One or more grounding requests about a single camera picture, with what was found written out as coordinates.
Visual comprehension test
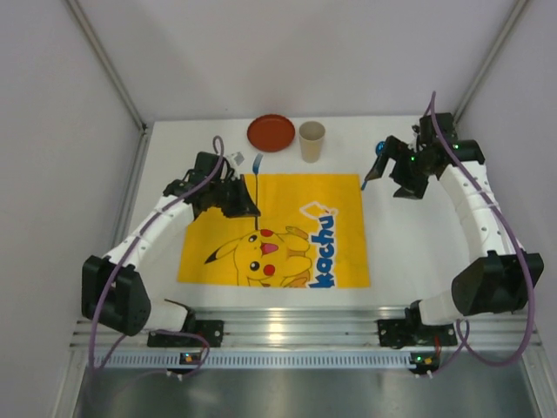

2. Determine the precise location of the blue metal spoon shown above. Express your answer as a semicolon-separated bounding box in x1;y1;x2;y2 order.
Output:
360;141;388;191

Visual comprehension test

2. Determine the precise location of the blue metal fork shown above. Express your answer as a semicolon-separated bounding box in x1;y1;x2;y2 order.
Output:
252;152;264;230

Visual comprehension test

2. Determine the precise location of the yellow Pikachu cloth placemat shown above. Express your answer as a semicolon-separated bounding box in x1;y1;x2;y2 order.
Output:
177;173;371;289

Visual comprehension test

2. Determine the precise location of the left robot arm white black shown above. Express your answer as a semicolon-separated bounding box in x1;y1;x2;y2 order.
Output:
81;152;259;336

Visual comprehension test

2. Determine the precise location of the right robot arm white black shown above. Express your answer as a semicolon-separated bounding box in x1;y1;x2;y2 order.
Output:
366;113;544;326

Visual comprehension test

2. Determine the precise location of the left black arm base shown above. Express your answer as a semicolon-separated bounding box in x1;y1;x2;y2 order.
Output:
147;320;225;348

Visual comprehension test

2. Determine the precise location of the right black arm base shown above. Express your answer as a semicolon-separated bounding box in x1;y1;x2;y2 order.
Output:
377;319;458;349

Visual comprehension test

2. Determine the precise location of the red round plate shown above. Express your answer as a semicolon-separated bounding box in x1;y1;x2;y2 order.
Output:
246;114;296;152

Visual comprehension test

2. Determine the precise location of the beige paper cup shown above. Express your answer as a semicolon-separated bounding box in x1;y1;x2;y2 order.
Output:
299;121;326;163

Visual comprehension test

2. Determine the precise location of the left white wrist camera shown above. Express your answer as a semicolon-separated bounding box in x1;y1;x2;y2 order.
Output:
227;152;245;169

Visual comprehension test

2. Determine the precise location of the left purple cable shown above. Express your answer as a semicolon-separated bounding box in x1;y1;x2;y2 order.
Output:
88;135;225;380

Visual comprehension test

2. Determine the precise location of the aluminium mounting rail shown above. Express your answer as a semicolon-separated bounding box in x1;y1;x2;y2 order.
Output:
69;305;543;349

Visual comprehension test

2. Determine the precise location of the perforated metal cable duct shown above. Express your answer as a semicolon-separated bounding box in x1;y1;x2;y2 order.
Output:
94;350;437;369

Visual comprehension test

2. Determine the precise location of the left aluminium frame post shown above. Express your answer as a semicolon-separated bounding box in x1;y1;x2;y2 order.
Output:
63;0;148;132

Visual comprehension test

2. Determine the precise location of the aluminium frame post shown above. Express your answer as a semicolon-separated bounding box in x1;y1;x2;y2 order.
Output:
63;0;148;132
453;0;532;125

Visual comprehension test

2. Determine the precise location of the right aluminium frame post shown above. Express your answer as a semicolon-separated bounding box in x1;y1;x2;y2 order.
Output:
453;0;532;125

